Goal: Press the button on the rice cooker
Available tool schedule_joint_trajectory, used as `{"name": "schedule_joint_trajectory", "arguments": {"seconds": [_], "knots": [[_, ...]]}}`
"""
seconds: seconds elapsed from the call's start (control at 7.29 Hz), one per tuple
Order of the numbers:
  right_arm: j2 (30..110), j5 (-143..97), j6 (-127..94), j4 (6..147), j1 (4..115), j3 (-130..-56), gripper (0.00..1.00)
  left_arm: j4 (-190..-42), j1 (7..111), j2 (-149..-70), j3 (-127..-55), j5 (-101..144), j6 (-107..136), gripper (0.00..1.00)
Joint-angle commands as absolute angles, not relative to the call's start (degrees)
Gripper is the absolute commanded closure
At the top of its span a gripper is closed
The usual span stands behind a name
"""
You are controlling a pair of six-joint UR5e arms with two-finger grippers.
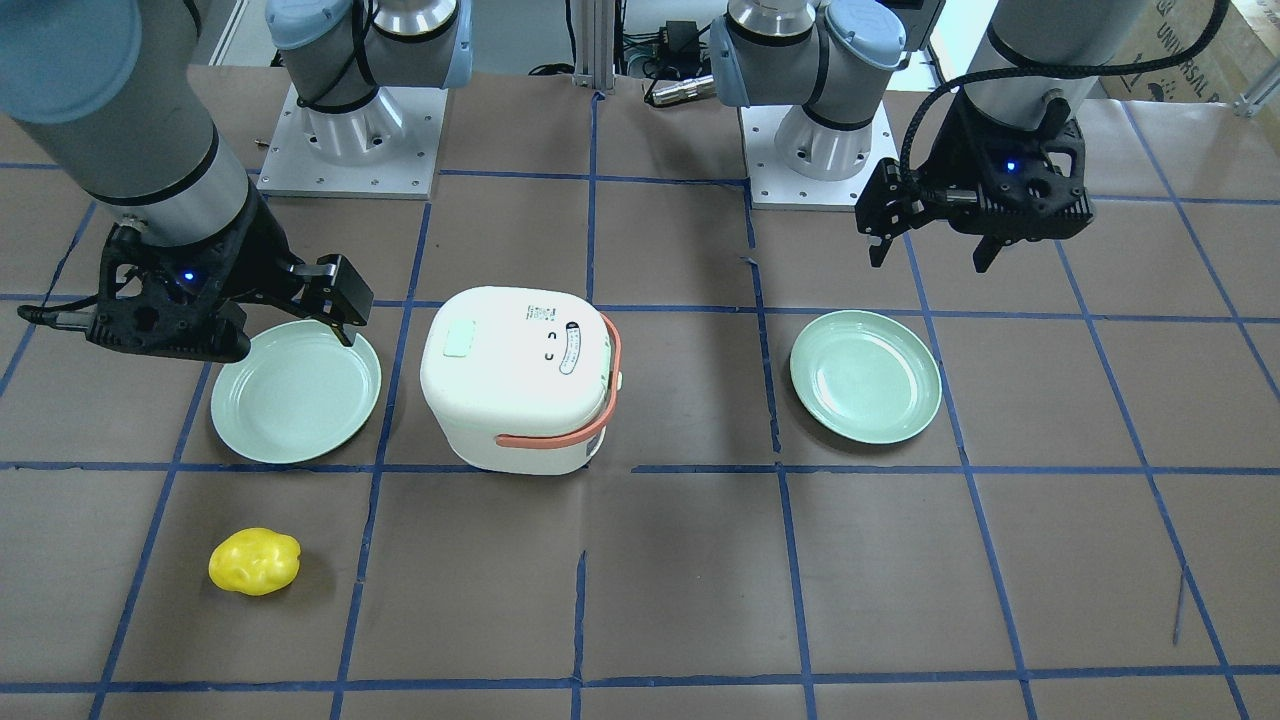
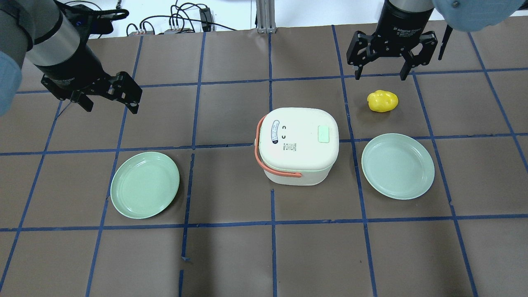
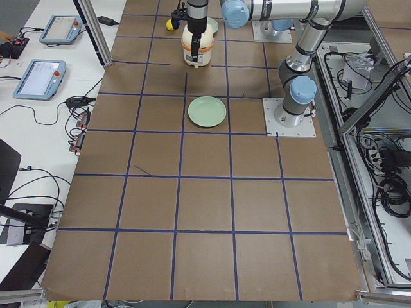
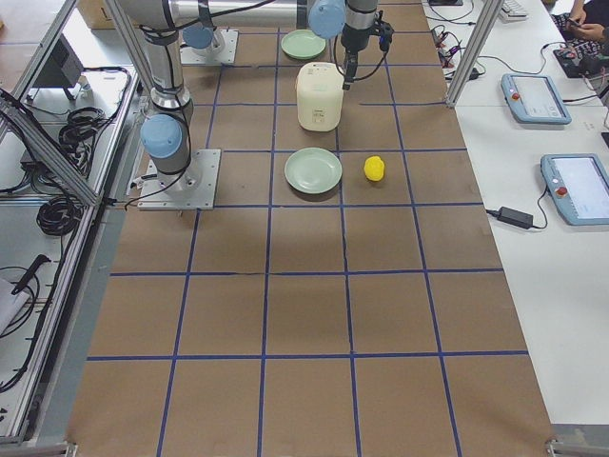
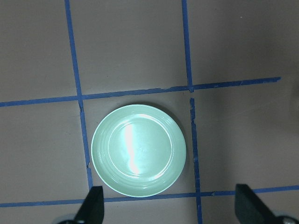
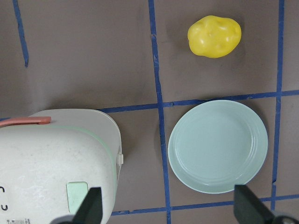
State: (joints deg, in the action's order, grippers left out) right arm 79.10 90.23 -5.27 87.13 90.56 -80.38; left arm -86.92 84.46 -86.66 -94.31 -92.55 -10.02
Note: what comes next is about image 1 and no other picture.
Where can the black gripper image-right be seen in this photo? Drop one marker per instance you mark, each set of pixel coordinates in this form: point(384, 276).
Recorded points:
point(948, 150)

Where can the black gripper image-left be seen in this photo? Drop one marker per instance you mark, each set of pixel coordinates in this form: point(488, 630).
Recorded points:
point(257, 252)

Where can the white rice cooker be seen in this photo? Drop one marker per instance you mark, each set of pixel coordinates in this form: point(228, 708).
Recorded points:
point(522, 381)

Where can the green plate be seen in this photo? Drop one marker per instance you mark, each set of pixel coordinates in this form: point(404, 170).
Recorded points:
point(298, 395)
point(866, 377)

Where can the grey mounting plate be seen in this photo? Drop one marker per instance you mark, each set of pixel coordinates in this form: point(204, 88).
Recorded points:
point(800, 175)
point(345, 165)

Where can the black power adapter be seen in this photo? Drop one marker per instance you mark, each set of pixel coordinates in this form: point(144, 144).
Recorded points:
point(677, 38)

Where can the aluminium frame post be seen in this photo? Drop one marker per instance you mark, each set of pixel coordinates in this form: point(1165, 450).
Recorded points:
point(596, 28)

